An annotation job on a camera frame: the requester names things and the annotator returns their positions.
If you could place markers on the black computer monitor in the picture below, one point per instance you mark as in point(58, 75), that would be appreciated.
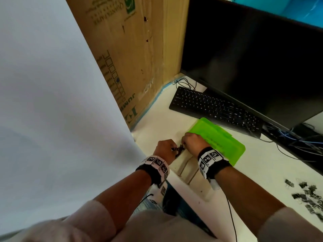
point(252, 55)

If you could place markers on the green plastic box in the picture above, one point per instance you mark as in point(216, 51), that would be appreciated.
point(219, 139)

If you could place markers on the person's right fingers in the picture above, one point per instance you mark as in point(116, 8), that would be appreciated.
point(185, 142)

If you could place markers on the pile of black binder clips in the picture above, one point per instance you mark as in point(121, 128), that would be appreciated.
point(309, 197)

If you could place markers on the black marker wristband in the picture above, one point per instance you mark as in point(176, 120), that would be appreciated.
point(212, 161)
point(154, 167)

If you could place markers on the person's left hand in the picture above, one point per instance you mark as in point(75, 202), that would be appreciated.
point(164, 148)

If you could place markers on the person's left forearm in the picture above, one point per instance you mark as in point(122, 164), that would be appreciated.
point(126, 196)

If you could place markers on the person's left fingers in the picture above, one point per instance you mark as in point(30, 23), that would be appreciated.
point(174, 146)

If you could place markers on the person's right hand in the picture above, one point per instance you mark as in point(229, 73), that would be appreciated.
point(195, 143)

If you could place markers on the black binder clip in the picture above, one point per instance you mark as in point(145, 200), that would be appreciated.
point(180, 149)

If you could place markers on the large white paper sheet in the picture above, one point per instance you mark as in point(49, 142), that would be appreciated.
point(50, 110)

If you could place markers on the black keyboard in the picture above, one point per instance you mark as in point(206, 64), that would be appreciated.
point(214, 108)

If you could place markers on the person's right forearm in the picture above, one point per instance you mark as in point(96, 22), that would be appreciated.
point(247, 196)

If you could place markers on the brown cardboard box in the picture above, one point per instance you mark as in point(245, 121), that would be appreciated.
point(136, 47)

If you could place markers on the blue tape strip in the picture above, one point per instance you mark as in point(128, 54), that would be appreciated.
point(151, 103)

